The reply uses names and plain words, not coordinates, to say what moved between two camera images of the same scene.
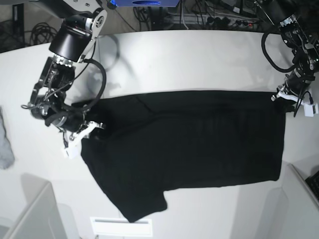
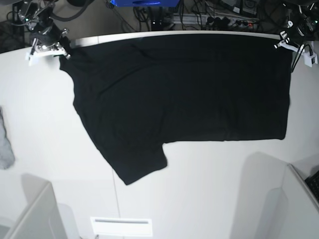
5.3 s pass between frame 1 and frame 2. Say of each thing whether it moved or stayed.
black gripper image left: moved
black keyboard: stayed
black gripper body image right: moved
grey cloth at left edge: stayed
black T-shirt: moved
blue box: stayed
